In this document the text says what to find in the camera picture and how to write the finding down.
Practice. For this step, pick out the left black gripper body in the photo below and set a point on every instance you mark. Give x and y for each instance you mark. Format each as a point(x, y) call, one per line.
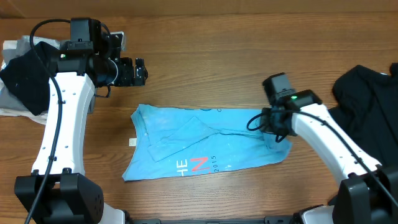
point(125, 77)

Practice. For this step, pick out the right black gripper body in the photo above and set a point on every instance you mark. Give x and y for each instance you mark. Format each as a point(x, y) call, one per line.
point(269, 125)

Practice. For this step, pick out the light blue printed t-shirt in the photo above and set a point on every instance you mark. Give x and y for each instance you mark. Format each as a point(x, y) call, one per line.
point(174, 142)

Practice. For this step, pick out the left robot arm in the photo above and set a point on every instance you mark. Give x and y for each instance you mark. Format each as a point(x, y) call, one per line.
point(57, 190)

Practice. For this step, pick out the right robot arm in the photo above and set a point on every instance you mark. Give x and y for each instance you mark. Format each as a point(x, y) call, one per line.
point(367, 189)

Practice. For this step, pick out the black t-shirt under blue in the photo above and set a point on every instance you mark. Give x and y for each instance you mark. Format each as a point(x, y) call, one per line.
point(367, 111)

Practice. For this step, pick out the folded black shirt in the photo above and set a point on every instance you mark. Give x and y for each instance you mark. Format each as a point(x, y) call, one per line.
point(26, 78)

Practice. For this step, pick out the folded grey shirt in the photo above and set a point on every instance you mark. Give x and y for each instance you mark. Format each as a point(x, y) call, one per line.
point(24, 82)

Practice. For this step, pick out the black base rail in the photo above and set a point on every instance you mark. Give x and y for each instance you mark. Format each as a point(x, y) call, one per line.
point(284, 219)

